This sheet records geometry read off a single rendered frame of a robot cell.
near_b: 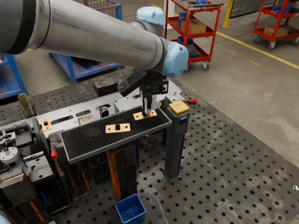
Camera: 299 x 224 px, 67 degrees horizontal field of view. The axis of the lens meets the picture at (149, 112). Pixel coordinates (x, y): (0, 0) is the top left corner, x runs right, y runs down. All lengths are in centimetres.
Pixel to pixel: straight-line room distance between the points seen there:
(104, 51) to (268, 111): 274
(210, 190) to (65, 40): 103
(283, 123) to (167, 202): 203
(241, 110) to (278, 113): 42
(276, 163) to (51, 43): 131
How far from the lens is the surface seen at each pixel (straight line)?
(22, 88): 306
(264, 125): 279
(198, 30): 320
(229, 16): 531
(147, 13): 63
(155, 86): 73
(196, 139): 141
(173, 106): 89
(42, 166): 102
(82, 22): 33
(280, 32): 459
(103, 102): 118
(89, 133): 80
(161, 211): 113
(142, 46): 42
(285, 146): 264
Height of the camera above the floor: 171
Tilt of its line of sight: 40 degrees down
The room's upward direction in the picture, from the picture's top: straight up
